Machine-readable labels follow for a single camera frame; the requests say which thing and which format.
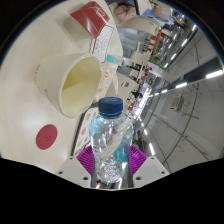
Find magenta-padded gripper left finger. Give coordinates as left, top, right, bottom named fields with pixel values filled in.
left=55, top=145, right=98, bottom=189

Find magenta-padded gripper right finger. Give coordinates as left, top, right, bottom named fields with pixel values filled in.
left=128, top=144, right=171, bottom=188

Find clear blue-capped water bottle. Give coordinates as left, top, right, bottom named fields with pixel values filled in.
left=88, top=96, right=135, bottom=184

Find flat round red coaster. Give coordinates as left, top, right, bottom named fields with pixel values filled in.
left=35, top=124, right=59, bottom=151

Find ceiling air conditioner unit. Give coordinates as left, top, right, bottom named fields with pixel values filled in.
left=169, top=93, right=184, bottom=112

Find group of ceiling lights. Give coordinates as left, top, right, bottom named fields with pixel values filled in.
left=133, top=23, right=224, bottom=158

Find white printed receipt paper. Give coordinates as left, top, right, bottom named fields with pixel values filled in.
left=89, top=24, right=115, bottom=56

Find cream chair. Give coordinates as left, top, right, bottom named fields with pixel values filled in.
left=124, top=16, right=161, bottom=36

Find red carton box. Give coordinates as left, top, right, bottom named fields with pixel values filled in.
left=69, top=0, right=111, bottom=39

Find pink bag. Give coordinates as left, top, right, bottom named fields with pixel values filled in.
left=114, top=2, right=138, bottom=23

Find cream mug with donut handle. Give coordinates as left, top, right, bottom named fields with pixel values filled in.
left=33, top=53, right=103, bottom=119

